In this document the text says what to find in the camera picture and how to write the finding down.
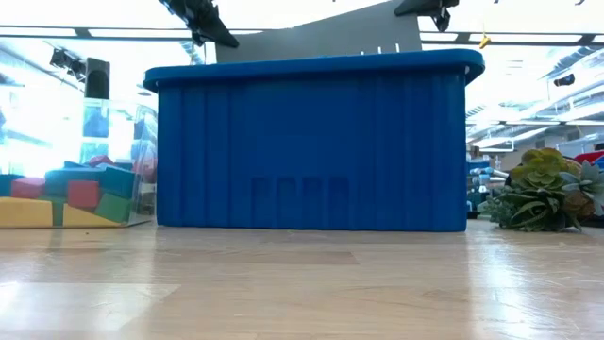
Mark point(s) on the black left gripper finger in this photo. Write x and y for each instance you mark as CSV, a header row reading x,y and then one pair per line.
x,y
212,30

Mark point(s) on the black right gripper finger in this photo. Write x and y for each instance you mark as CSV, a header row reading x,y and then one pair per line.
x,y
424,7

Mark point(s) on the short grey slotted divider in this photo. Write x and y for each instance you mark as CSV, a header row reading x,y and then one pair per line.
x,y
330,33

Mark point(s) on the large blue plastic bin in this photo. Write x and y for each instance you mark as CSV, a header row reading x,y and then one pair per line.
x,y
307,141

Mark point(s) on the clear plastic block container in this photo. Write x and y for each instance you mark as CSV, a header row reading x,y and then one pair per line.
x,y
146,198

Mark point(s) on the potted succulent plant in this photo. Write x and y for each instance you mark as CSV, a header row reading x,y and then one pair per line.
x,y
538,189

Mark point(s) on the small yellow hanging object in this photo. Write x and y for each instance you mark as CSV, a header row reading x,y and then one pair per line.
x,y
484,41

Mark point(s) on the black track light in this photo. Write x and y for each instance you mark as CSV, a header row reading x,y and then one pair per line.
x,y
63,59

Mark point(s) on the red block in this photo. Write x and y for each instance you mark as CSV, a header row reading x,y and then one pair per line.
x,y
100,160
84,194
27,187

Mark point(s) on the blue block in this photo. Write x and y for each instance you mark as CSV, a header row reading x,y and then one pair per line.
x,y
119,181
78,177

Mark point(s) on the green block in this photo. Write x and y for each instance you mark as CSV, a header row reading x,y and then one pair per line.
x,y
113,208

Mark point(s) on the red bag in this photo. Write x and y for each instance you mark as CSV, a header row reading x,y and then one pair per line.
x,y
590,157

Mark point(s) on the black ceiling camera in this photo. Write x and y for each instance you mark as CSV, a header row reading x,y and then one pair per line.
x,y
564,79

